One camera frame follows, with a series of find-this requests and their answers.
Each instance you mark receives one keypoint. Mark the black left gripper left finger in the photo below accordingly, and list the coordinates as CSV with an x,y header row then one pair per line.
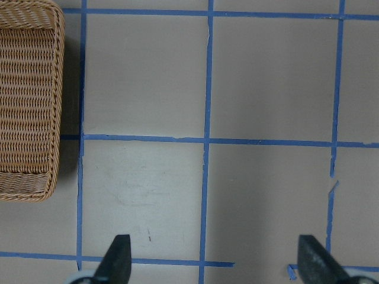
x,y
115,266

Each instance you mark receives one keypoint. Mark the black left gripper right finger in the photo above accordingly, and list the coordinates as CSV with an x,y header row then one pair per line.
x,y
316,265

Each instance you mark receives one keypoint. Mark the brown wicker basket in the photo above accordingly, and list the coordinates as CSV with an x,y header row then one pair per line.
x,y
32,55

